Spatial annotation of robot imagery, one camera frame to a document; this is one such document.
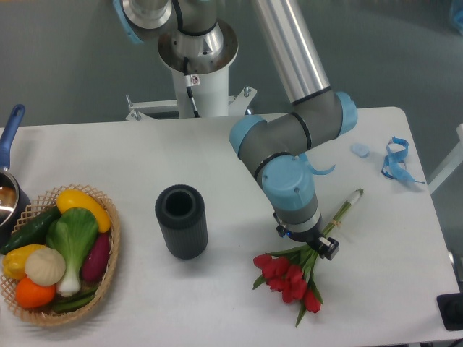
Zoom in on small pale blue cap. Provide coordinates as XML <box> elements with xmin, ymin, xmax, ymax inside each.
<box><xmin>350</xmin><ymin>143</ymin><xmax>370</xmax><ymax>158</ymax></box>

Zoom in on blue object top right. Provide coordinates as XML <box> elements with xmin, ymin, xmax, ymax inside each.
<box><xmin>449</xmin><ymin>0</ymin><xmax>463</xmax><ymax>35</ymax></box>

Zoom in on purple sweet potato toy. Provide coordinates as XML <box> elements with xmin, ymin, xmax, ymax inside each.
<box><xmin>81</xmin><ymin>233</ymin><xmax>111</xmax><ymax>282</ymax></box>

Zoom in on yellow bell pepper toy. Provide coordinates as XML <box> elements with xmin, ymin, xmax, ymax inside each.
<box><xmin>2</xmin><ymin>244</ymin><xmax>46</xmax><ymax>280</ymax></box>

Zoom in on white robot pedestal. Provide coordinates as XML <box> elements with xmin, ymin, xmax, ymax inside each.
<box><xmin>125</xmin><ymin>67</ymin><xmax>258</xmax><ymax>121</ymax></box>

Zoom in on dark grey ribbed vase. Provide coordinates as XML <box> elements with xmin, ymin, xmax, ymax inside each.
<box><xmin>155</xmin><ymin>184</ymin><xmax>208</xmax><ymax>260</ymax></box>

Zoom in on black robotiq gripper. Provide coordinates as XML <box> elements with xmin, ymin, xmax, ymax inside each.
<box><xmin>276</xmin><ymin>223</ymin><xmax>339</xmax><ymax>260</ymax></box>

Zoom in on yellow squash toy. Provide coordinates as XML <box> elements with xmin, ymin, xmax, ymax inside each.
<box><xmin>56</xmin><ymin>189</ymin><xmax>111</xmax><ymax>233</ymax></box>

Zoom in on red tulip bouquet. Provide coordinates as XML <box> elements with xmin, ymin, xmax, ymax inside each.
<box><xmin>252</xmin><ymin>188</ymin><xmax>365</xmax><ymax>325</ymax></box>

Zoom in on blue ribbon strip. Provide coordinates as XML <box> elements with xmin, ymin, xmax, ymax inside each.
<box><xmin>381</xmin><ymin>137</ymin><xmax>425</xmax><ymax>184</ymax></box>

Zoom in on green bean pod toy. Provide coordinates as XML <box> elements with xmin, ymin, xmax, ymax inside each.
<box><xmin>51</xmin><ymin>287</ymin><xmax>97</xmax><ymax>314</ymax></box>

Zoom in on green bok choy toy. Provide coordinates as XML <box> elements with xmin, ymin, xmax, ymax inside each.
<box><xmin>46</xmin><ymin>207</ymin><xmax>98</xmax><ymax>297</ymax></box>

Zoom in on woven wicker basket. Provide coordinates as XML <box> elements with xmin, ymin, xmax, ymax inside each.
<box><xmin>1</xmin><ymin>184</ymin><xmax>121</xmax><ymax>327</ymax></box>

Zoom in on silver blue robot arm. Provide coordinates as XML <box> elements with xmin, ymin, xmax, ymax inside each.
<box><xmin>113</xmin><ymin>1</ymin><xmax>357</xmax><ymax>259</ymax></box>

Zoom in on white frame at right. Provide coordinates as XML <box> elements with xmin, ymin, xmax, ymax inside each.
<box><xmin>428</xmin><ymin>124</ymin><xmax>462</xmax><ymax>194</ymax></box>

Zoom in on black device at edge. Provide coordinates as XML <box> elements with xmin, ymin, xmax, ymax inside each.
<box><xmin>436</xmin><ymin>293</ymin><xmax>462</xmax><ymax>331</ymax></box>

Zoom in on orange fruit toy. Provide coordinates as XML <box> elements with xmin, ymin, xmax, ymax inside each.
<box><xmin>15</xmin><ymin>277</ymin><xmax>56</xmax><ymax>309</ymax></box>

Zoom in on blue handled saucepan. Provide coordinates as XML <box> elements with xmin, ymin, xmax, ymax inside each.
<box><xmin>1</xmin><ymin>104</ymin><xmax>30</xmax><ymax>246</ymax></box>

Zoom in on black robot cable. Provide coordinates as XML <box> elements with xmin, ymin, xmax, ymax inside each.
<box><xmin>182</xmin><ymin>56</ymin><xmax>201</xmax><ymax>119</ymax></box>

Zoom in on dark green cucumber toy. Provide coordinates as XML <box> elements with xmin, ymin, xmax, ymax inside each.
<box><xmin>1</xmin><ymin>206</ymin><xmax>61</xmax><ymax>255</ymax></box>

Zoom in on cream garlic bulb toy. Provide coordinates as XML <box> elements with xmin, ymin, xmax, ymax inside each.
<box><xmin>25</xmin><ymin>247</ymin><xmax>66</xmax><ymax>286</ymax></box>

